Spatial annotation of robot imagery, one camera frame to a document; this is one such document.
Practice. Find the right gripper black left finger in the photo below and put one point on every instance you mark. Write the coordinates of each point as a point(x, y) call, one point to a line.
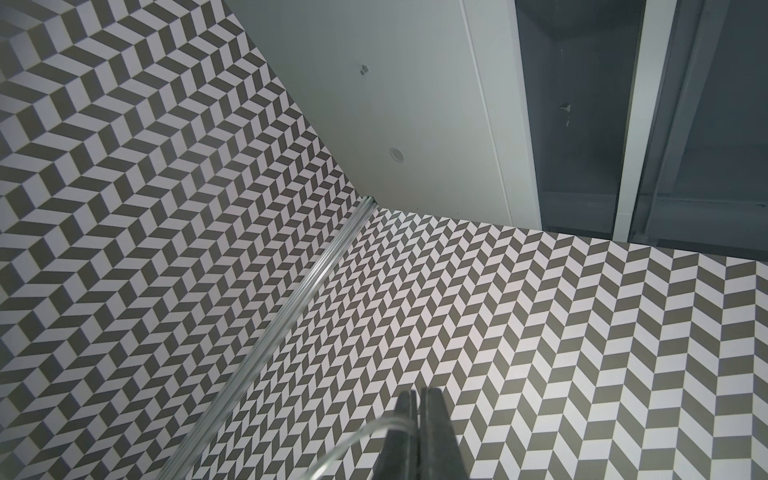
point(399, 455)

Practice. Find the left corner metal post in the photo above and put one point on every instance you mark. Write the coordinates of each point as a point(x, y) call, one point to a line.
point(225, 401)

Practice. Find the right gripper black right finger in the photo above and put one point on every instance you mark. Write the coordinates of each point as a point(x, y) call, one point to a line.
point(439, 454)

